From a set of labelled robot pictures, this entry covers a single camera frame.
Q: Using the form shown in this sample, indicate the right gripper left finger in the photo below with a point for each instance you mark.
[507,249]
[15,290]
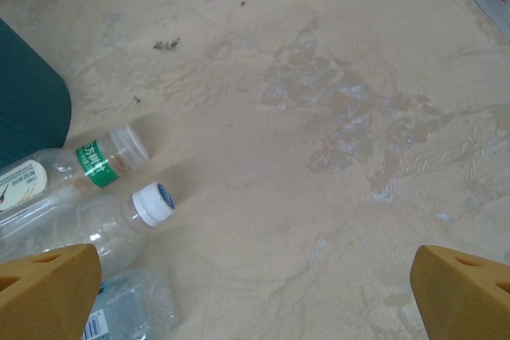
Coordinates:
[44,300]

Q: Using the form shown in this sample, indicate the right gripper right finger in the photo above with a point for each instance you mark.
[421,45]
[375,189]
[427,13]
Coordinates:
[466,304]

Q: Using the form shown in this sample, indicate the clear bottle with blue cap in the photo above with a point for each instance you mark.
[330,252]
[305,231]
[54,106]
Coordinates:
[135,304]

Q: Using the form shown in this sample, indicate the clear unlabelled bottle white cap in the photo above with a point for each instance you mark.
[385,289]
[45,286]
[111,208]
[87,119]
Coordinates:
[107,228]

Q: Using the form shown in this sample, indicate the clear bottle with green band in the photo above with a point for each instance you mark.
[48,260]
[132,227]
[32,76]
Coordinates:
[95,165]

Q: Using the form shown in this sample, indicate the teal bin with yellow rim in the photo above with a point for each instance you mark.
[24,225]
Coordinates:
[28,97]

